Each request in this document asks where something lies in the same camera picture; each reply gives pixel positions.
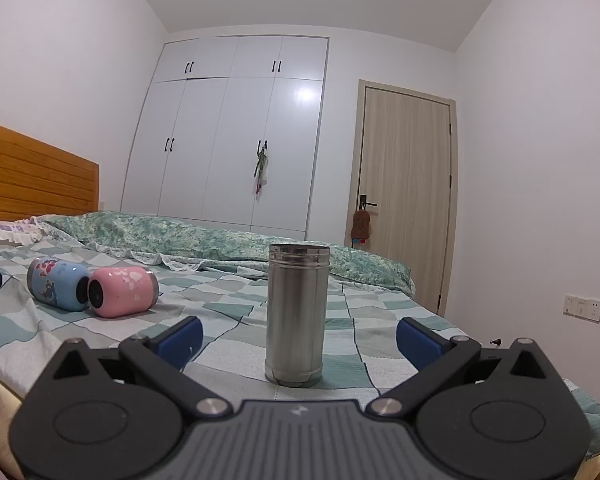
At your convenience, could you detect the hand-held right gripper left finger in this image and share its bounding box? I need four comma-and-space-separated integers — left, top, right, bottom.
52, 316, 233, 418

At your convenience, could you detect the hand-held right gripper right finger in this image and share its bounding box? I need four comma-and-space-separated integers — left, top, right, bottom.
366, 316, 550, 419

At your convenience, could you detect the stainless steel cup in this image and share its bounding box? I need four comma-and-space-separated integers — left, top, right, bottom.
264, 242, 331, 388

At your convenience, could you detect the pink cup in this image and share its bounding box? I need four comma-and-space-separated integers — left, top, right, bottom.
87, 266, 160, 319

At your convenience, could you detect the blue patterned cup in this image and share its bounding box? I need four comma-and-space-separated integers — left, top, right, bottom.
26, 256, 91, 312

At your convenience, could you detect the checked green bedsheet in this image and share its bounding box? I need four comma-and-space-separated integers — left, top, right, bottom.
0, 237, 600, 456

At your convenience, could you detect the green floral quilt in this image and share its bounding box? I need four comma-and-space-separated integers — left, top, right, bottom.
32, 210, 416, 297

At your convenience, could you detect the brown hanging bag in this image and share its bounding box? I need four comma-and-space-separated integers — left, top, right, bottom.
350, 208, 372, 251

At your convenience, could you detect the wooden door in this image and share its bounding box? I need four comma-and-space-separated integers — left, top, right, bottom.
344, 79, 458, 317

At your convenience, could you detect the floral ruffled pillow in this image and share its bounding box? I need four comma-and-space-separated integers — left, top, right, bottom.
0, 216, 81, 247

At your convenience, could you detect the white wardrobe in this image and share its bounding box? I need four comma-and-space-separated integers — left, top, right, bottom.
120, 35, 330, 241

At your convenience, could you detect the wooden headboard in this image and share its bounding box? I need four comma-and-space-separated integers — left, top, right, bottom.
0, 118, 101, 223

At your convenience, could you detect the white wall socket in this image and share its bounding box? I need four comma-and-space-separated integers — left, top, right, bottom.
563, 294, 600, 323

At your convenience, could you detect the hanging keychain bundle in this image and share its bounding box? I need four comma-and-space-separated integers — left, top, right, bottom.
252, 142, 271, 195

